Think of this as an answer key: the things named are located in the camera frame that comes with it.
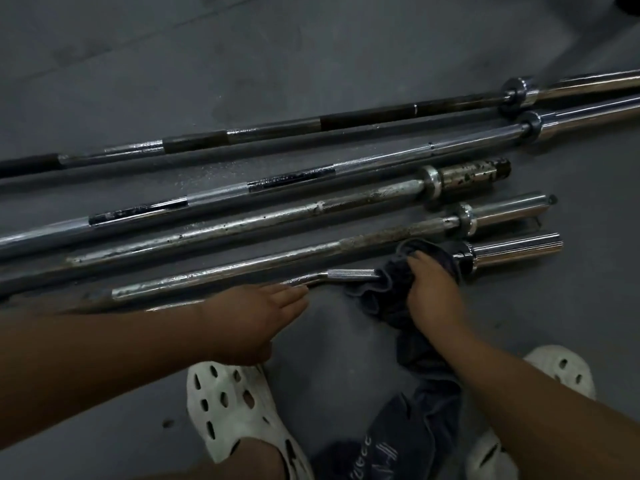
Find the person's left hand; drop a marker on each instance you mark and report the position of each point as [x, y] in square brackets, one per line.
[245, 319]

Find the person's right hand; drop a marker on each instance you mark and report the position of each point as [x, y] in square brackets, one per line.
[435, 294]

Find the person's left fingers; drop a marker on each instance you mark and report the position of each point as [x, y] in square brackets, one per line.
[289, 297]

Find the person's right fingers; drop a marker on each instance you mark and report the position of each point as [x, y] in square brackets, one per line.
[425, 262]

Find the chrome curl bar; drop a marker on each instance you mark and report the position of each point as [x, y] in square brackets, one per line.
[515, 250]

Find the dark grey towel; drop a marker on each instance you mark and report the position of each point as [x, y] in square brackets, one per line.
[425, 394]

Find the person's left forearm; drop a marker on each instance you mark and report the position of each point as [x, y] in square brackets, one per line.
[100, 364]

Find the person's right forearm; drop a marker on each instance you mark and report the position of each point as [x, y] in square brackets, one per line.
[540, 419]

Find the rusty barbell with corroded sleeve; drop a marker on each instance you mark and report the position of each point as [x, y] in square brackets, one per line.
[300, 210]

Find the short barbell with chrome sleeve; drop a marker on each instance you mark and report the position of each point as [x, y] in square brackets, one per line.
[505, 208]

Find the long chrome barbell black tape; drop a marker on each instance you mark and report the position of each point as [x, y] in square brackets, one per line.
[380, 157]

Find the thin metal pin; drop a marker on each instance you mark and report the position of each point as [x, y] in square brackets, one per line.
[536, 223]

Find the white perforated left clog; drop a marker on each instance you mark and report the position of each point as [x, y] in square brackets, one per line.
[235, 409]

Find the white perforated clog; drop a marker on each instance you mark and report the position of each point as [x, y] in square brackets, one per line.
[565, 367]
[235, 409]

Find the barbell with black grip bands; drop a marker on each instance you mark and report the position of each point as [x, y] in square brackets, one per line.
[350, 118]

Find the white perforated right clog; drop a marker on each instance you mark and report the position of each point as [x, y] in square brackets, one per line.
[565, 367]

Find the black object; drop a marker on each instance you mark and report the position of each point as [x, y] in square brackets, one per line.
[629, 2]

